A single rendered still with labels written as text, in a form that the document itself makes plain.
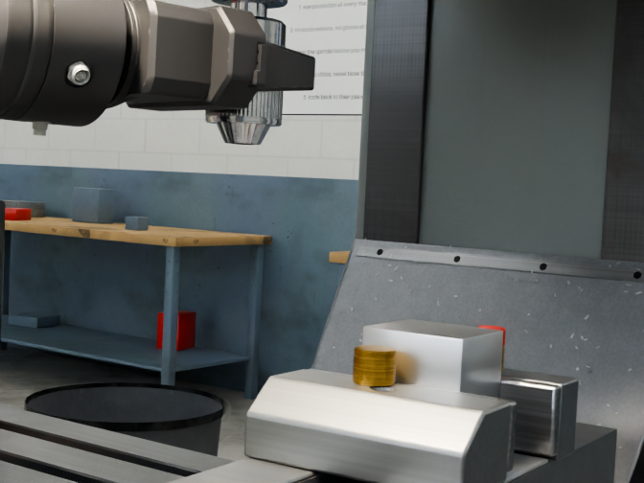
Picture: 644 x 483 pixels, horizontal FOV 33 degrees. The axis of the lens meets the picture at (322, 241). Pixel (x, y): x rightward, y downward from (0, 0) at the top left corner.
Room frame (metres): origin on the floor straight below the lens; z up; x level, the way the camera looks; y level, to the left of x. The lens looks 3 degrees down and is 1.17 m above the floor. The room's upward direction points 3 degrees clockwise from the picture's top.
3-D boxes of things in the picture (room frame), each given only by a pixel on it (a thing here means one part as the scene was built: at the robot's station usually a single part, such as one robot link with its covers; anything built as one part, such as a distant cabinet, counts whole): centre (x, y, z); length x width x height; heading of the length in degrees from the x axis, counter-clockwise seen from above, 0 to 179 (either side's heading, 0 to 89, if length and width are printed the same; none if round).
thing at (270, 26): (0.68, 0.05, 1.26); 0.05 x 0.05 x 0.01
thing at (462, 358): (0.60, -0.06, 1.07); 0.06 x 0.05 x 0.06; 57
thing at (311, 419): (0.55, -0.03, 1.05); 0.12 x 0.06 x 0.04; 57
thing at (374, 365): (0.57, -0.03, 1.08); 0.02 x 0.02 x 0.02
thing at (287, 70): (0.66, 0.03, 1.24); 0.06 x 0.02 x 0.03; 131
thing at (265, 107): (0.68, 0.05, 1.23); 0.05 x 0.05 x 0.06
